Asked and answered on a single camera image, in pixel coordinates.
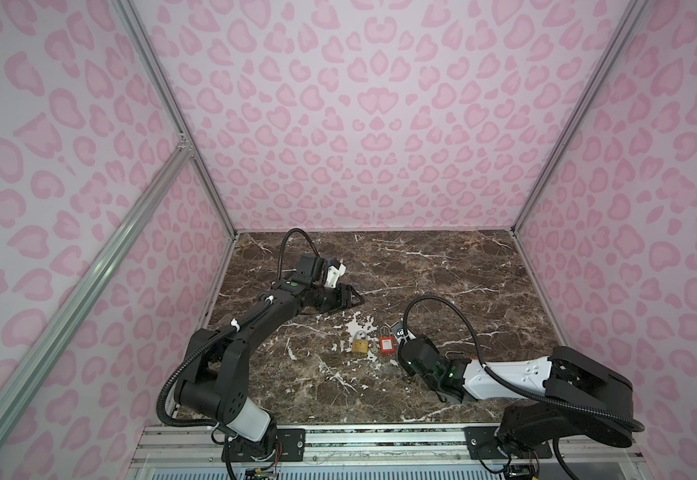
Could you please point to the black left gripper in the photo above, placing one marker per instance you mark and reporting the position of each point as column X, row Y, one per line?
column 343, row 298

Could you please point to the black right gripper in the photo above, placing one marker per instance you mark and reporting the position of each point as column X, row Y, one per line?
column 402, row 359

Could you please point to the brass padlock silver shackle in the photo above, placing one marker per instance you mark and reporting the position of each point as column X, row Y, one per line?
column 360, row 344

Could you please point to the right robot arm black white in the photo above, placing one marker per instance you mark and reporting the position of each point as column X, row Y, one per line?
column 562, row 395

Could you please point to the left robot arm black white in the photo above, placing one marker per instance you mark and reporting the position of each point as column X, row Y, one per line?
column 210, row 386

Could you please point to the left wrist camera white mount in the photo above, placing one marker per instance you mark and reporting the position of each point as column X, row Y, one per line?
column 335, row 270

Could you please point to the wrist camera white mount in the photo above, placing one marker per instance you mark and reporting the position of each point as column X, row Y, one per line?
column 400, row 334
column 335, row 270

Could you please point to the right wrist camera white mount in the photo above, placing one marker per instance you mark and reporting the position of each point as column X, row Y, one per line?
column 400, row 334

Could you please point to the left diagonal aluminium frame bar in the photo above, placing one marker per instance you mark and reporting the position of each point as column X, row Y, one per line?
column 20, row 389

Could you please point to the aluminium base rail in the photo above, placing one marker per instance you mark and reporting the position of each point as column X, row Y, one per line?
column 385, row 451

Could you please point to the left corner aluminium post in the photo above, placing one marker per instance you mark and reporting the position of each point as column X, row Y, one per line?
column 132, row 23

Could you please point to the corner aluminium post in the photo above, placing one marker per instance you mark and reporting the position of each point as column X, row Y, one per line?
column 132, row 23
column 628, row 25

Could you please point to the right corner aluminium post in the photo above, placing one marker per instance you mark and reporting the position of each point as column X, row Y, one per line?
column 628, row 25

